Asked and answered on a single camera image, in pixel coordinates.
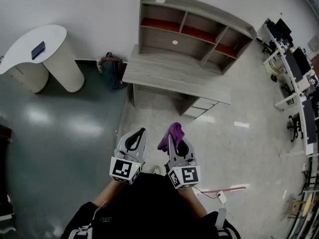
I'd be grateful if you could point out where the grey wooden desk with shelves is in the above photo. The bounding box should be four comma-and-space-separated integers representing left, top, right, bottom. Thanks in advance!
138, 0, 258, 76

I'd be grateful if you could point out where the person's right forearm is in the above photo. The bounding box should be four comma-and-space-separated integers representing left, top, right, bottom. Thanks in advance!
178, 186, 208, 219

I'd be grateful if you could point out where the person's left forearm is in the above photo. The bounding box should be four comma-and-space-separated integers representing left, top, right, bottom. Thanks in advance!
92, 179, 125, 209

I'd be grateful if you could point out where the purple cleaning cloth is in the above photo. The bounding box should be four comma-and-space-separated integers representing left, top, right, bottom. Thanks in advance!
157, 122, 185, 154

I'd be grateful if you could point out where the dark brown cabinet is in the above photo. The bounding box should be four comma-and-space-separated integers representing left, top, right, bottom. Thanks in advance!
0, 124, 13, 221

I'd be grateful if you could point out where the dark backpack with brown straps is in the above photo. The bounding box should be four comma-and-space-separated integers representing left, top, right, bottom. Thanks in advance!
99, 51, 129, 91

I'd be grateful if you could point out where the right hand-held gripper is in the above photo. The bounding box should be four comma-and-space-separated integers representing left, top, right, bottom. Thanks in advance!
164, 135, 201, 190

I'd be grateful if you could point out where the grey shoulder strap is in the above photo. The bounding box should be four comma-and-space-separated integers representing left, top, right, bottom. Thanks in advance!
214, 207, 226, 228

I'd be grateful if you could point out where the white curved pedestal table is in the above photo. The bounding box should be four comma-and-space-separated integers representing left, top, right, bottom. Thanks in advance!
0, 24, 85, 94

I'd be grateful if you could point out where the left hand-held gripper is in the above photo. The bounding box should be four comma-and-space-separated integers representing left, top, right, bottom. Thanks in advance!
109, 127, 147, 185

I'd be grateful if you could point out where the black computer monitor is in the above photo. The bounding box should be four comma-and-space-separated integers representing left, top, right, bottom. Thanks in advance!
275, 18, 292, 38

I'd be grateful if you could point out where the round wooden stool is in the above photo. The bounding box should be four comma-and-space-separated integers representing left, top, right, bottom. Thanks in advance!
286, 194, 314, 219

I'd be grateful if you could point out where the thin white cable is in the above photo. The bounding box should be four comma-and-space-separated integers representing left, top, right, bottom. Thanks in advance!
92, 200, 108, 220

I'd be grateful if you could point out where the black office chair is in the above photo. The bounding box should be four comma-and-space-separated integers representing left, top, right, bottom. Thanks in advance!
286, 113, 304, 143

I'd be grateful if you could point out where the person's black jacket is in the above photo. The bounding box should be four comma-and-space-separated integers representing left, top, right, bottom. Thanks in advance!
61, 172, 242, 239

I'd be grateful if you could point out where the long white office desk row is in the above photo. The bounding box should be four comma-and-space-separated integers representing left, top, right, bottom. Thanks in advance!
256, 17, 319, 159

